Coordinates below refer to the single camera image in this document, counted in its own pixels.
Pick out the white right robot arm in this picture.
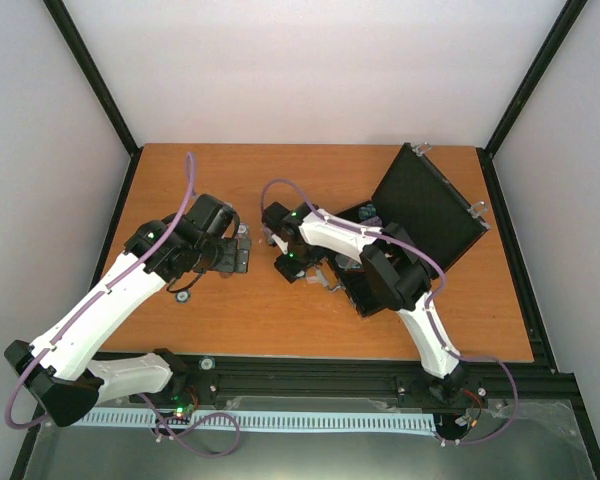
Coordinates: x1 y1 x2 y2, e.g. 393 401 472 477
261 202 462 382

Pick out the white perforated cable strip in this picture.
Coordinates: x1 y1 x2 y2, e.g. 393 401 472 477
75 407 436 436

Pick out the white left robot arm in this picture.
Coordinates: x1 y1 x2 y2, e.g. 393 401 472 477
4 194 249 427

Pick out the black poker set case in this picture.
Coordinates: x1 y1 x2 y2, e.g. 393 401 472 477
320 143 489 318

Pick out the black aluminium frame rail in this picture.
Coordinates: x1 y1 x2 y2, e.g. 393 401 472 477
182 356 583 412

